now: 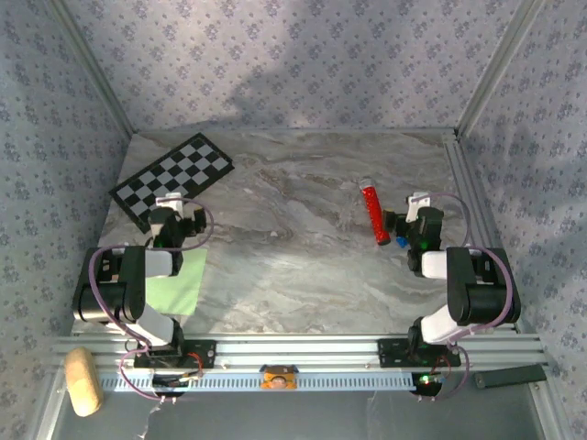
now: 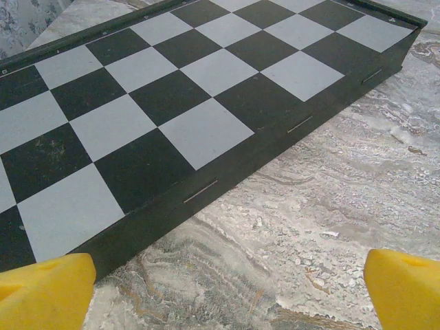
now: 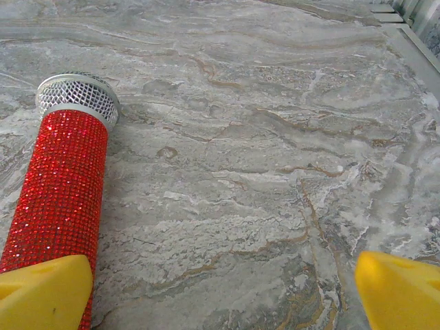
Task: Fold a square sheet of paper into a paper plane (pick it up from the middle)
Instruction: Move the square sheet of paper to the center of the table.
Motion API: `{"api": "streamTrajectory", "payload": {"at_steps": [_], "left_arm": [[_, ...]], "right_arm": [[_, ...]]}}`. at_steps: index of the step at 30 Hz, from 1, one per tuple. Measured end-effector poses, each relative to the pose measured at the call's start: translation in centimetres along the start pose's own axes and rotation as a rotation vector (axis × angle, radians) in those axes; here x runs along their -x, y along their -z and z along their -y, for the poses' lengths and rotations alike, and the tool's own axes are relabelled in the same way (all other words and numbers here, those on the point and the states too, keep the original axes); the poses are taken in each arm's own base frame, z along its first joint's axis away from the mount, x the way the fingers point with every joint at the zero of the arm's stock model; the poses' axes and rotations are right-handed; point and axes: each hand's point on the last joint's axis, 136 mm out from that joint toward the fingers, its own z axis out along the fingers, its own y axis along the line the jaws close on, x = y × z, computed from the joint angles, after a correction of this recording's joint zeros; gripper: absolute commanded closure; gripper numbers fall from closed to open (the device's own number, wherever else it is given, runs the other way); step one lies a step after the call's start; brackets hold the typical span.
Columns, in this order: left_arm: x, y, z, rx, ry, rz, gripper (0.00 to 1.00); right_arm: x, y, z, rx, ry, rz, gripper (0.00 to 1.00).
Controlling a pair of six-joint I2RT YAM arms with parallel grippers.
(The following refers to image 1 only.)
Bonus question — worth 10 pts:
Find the long aluminium mounting rail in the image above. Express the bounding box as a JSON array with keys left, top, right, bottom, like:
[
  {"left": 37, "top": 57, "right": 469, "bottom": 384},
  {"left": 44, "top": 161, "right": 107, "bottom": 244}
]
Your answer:
[{"left": 50, "top": 334, "right": 549, "bottom": 372}]

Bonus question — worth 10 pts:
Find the light green paper sheet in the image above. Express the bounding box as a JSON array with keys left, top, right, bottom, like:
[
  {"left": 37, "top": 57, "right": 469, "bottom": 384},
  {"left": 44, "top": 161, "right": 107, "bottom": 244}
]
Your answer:
[{"left": 145, "top": 248, "right": 208, "bottom": 317}]

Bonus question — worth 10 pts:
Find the orange cartoon figure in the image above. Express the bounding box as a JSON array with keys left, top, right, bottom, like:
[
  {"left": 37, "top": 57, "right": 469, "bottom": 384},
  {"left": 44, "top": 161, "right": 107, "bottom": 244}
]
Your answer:
[{"left": 259, "top": 364, "right": 299, "bottom": 391}]

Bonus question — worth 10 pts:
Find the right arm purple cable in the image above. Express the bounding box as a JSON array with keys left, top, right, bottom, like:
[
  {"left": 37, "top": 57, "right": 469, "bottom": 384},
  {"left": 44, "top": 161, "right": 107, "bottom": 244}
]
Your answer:
[{"left": 412, "top": 192, "right": 515, "bottom": 404}]

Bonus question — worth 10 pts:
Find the aluminium frame leg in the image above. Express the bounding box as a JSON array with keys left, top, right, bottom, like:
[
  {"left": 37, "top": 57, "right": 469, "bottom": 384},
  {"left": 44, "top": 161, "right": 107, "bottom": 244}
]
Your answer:
[
  {"left": 34, "top": 368, "right": 68, "bottom": 440},
  {"left": 531, "top": 379, "right": 574, "bottom": 440}
]

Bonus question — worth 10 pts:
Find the aluminium side rail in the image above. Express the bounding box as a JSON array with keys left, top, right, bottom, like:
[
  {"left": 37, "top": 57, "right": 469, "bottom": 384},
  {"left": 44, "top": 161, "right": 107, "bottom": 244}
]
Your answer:
[{"left": 442, "top": 130, "right": 524, "bottom": 334}]

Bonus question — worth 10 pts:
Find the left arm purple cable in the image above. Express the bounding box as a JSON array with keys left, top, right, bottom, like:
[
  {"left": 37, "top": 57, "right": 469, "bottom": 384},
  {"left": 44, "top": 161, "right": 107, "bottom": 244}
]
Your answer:
[{"left": 87, "top": 196, "right": 216, "bottom": 404}]

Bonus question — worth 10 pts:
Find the slotted cable duct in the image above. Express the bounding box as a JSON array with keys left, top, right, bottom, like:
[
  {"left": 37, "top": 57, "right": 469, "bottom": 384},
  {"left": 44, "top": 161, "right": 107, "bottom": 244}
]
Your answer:
[{"left": 98, "top": 370, "right": 416, "bottom": 393}]

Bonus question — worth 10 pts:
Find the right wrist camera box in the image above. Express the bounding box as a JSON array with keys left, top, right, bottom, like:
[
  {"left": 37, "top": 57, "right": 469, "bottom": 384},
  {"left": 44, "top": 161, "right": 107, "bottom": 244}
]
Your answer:
[{"left": 405, "top": 192, "right": 433, "bottom": 222}]

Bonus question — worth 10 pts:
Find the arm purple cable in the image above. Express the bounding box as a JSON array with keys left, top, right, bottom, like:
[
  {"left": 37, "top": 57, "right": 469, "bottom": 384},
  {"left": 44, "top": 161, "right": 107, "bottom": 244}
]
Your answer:
[
  {"left": 87, "top": 196, "right": 216, "bottom": 404},
  {"left": 412, "top": 192, "right": 515, "bottom": 404}
]

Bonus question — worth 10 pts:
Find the small black circuit board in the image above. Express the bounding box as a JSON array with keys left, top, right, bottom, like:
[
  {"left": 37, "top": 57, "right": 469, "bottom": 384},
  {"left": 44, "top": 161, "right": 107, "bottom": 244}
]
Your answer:
[
  {"left": 410, "top": 371, "right": 449, "bottom": 396},
  {"left": 150, "top": 371, "right": 205, "bottom": 398}
]

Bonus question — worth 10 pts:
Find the black white checkerboard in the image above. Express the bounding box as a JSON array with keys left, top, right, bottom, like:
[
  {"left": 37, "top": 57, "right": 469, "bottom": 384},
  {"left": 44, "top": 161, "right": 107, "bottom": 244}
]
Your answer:
[{"left": 108, "top": 132, "right": 236, "bottom": 235}]

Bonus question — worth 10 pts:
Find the red glitter tube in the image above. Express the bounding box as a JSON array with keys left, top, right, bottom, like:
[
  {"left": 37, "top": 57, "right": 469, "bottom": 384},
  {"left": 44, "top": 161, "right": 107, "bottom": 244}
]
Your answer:
[{"left": 359, "top": 177, "right": 392, "bottom": 248}]

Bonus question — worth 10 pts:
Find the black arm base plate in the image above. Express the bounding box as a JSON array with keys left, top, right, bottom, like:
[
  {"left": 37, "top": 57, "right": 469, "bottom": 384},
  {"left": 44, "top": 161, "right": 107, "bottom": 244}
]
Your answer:
[
  {"left": 376, "top": 337, "right": 462, "bottom": 369},
  {"left": 132, "top": 339, "right": 217, "bottom": 370}
]

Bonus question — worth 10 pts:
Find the flat black bar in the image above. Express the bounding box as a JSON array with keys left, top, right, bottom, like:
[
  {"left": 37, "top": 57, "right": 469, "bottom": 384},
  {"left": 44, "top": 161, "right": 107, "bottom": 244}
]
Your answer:
[{"left": 473, "top": 364, "right": 548, "bottom": 391}]

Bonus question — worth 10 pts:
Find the beige cork block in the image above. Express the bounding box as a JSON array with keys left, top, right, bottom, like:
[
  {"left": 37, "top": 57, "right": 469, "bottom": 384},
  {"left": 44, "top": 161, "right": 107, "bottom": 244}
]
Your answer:
[{"left": 63, "top": 346, "right": 105, "bottom": 418}]

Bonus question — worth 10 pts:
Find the aluminium frame post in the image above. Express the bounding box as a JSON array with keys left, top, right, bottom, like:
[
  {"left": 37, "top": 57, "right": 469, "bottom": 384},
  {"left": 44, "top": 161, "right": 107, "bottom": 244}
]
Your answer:
[
  {"left": 45, "top": 0, "right": 138, "bottom": 137},
  {"left": 453, "top": 0, "right": 548, "bottom": 138}
]

